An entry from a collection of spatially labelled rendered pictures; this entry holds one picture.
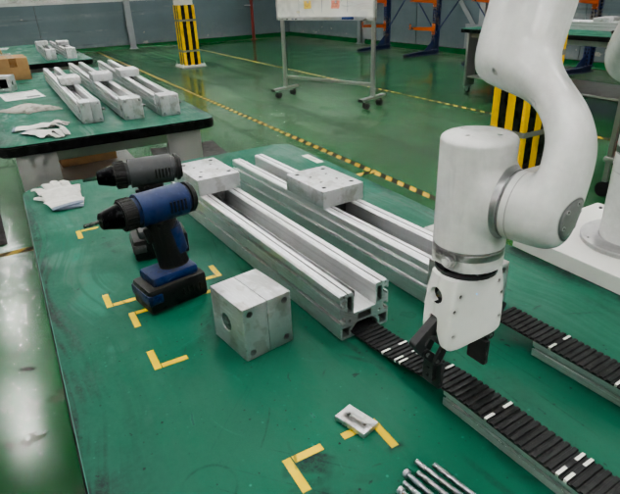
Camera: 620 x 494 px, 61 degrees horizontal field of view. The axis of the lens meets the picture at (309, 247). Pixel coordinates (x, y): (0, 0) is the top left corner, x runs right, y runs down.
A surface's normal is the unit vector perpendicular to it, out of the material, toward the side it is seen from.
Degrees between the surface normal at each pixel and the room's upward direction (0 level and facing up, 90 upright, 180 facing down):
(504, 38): 69
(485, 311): 90
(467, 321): 90
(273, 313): 90
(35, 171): 90
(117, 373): 0
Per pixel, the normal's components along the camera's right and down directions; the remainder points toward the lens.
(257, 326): 0.62, 0.33
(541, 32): 0.07, 0.19
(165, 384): -0.04, -0.90
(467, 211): -0.65, 0.36
